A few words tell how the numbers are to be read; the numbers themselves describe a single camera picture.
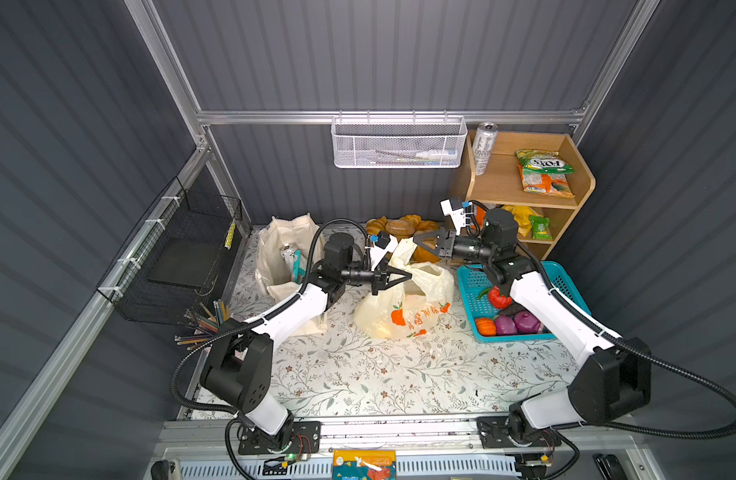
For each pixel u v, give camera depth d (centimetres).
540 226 94
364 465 70
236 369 45
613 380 42
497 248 60
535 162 87
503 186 88
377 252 68
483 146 83
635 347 41
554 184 83
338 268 65
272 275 82
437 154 91
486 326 87
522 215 96
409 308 82
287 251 95
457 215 68
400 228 111
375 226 116
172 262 73
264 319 48
